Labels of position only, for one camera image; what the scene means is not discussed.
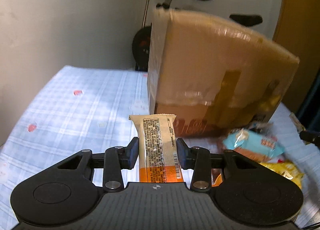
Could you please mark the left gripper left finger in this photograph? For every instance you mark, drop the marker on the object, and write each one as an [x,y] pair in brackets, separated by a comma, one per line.
[116,159]

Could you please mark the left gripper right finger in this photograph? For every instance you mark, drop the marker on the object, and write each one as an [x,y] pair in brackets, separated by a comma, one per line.
[197,159]

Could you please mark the beige orange snack bar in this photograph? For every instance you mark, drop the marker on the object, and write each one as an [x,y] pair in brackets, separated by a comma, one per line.
[158,158]

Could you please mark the yellow snack bag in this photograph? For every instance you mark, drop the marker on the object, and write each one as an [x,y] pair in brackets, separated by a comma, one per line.
[287,170]

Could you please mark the light blue snack pack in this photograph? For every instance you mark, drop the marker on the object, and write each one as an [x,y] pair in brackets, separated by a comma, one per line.
[255,146]

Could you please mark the brown cardboard box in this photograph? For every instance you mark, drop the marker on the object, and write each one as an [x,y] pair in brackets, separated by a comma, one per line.
[212,74]

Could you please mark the metal pole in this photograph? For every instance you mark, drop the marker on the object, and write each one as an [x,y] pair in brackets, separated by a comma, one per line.
[145,13]

